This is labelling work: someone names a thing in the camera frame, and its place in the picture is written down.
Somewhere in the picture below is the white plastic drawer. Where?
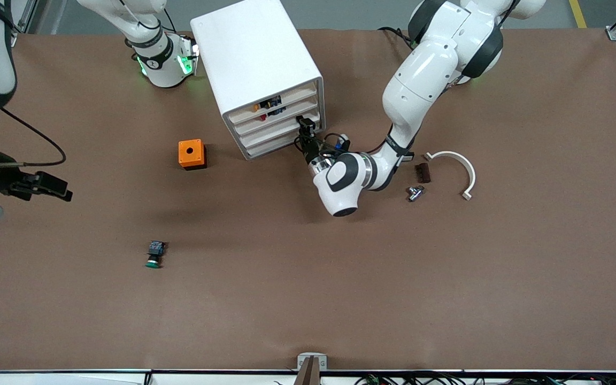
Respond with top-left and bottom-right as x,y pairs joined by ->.
236,104 -> 325,149
242,116 -> 325,159
230,92 -> 323,137
225,80 -> 322,126

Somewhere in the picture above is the green push button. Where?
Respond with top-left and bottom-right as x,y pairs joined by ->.
145,241 -> 168,269

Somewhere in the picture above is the arm base connector panel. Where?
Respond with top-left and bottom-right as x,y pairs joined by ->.
178,33 -> 200,76

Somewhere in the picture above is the white drawer cabinet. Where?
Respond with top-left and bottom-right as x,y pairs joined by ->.
190,0 -> 326,160

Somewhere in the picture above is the black blue small part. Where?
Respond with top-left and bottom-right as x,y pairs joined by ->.
264,95 -> 287,117

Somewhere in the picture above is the orange box with hole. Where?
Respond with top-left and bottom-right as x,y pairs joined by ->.
178,139 -> 207,171

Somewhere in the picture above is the white sheet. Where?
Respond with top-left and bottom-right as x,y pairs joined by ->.
0,373 -> 148,385

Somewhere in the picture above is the black base cable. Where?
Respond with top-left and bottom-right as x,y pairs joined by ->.
378,26 -> 411,48

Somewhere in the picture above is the white curved bracket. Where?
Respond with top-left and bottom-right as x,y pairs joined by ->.
424,151 -> 476,202

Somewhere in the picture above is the black cable bundle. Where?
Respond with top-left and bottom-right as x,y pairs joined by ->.
355,372 -> 616,385

